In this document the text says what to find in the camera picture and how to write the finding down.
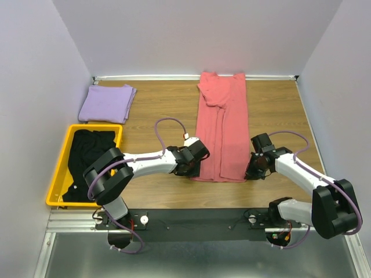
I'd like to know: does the red t shirt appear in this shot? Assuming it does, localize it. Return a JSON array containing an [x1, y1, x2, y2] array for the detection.
[[193, 72, 250, 182]]

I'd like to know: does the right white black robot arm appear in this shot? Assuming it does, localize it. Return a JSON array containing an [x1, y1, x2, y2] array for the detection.
[[245, 133, 363, 239]]

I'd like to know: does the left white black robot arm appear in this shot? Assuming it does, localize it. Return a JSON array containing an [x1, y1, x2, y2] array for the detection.
[[83, 137, 210, 229]]

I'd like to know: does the folded purple t shirt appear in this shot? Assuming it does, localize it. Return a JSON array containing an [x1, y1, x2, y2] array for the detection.
[[78, 85, 137, 124]]

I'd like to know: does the black t shirt in bin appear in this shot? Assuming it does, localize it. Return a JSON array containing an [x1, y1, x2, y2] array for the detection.
[[63, 129, 116, 203]]

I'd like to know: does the yellow plastic bin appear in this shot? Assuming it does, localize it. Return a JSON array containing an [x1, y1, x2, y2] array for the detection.
[[46, 123, 123, 209]]

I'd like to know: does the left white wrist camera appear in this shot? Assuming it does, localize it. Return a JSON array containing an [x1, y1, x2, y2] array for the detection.
[[183, 133, 199, 147]]

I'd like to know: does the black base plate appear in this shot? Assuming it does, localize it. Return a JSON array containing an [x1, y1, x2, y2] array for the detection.
[[96, 208, 299, 247]]

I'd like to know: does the aluminium front rail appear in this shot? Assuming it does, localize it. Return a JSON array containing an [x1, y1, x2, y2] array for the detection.
[[46, 208, 108, 233]]

